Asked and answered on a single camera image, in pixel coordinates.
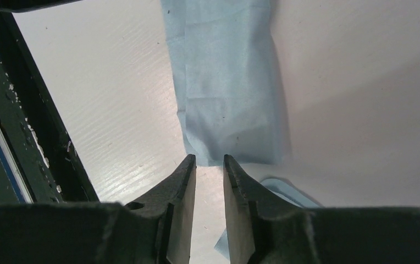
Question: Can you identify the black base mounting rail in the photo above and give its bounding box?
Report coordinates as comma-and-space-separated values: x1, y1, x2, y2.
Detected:
0, 1, 98, 204

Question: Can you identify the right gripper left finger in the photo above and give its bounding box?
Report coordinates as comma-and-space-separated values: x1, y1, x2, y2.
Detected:
0, 155, 196, 263

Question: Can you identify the light blue cleaning cloth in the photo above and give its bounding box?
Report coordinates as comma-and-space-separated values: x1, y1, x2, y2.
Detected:
161, 1, 288, 167

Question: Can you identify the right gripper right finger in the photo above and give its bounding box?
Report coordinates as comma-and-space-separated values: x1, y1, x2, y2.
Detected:
223, 155, 420, 263

